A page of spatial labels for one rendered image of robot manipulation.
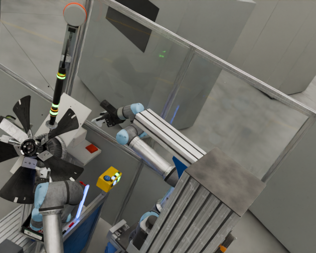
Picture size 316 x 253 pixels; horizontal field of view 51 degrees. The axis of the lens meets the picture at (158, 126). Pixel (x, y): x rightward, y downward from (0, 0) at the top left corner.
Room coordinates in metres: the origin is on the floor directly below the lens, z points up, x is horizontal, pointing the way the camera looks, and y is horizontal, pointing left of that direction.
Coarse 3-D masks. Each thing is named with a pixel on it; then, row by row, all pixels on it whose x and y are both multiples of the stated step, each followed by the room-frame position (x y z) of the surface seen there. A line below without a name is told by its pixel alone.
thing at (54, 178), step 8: (48, 160) 1.47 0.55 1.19; (56, 160) 1.50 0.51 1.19; (64, 160) 1.53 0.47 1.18; (56, 168) 1.44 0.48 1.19; (64, 168) 1.47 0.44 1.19; (72, 168) 1.50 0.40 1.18; (80, 168) 1.52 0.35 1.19; (56, 176) 1.39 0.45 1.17; (64, 176) 1.41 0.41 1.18; (72, 176) 1.44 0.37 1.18
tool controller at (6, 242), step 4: (4, 240) 0.85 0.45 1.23; (8, 240) 0.86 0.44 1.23; (0, 244) 0.83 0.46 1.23; (4, 244) 0.83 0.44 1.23; (8, 244) 0.84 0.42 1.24; (12, 244) 0.84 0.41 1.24; (16, 244) 0.85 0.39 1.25; (0, 248) 0.81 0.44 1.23; (4, 248) 0.81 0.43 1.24; (8, 248) 0.82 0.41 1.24; (12, 248) 0.82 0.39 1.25; (16, 248) 0.83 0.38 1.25; (20, 248) 0.83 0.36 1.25; (0, 252) 0.79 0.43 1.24; (4, 252) 0.79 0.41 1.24; (8, 252) 0.80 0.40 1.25; (12, 252) 0.80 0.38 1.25; (16, 252) 0.81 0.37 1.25; (20, 252) 0.82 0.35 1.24
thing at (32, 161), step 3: (24, 159) 1.44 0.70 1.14; (27, 159) 1.46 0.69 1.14; (30, 159) 1.47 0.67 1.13; (33, 159) 1.48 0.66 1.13; (24, 162) 1.43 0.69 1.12; (27, 162) 1.45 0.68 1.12; (30, 162) 1.46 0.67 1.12; (33, 162) 1.47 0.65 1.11; (36, 162) 1.48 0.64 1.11; (24, 165) 1.42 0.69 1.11; (27, 165) 1.44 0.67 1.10; (30, 165) 1.45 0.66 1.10; (33, 165) 1.46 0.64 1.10; (33, 168) 1.45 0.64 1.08
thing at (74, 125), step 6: (66, 114) 1.72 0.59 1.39; (72, 114) 1.70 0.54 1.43; (60, 120) 1.69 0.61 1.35; (66, 120) 1.66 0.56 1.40; (72, 120) 1.65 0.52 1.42; (60, 126) 1.62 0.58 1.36; (66, 126) 1.61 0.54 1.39; (72, 126) 1.60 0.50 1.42; (78, 126) 1.60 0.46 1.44; (54, 132) 1.59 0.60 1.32; (60, 132) 1.57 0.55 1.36; (66, 132) 1.57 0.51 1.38; (48, 138) 1.55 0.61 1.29
